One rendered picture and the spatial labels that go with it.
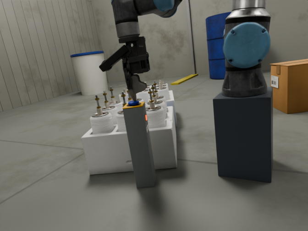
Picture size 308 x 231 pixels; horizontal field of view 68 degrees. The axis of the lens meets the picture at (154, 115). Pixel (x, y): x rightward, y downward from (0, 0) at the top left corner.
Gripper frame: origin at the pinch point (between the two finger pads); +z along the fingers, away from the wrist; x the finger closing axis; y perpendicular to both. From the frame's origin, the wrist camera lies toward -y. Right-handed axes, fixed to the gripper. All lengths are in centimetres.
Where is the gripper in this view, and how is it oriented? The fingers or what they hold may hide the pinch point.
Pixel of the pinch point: (132, 97)
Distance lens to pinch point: 81.1
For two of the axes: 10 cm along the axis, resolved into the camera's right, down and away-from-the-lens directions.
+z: 1.4, 9.6, 2.6
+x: 0.9, -2.7, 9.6
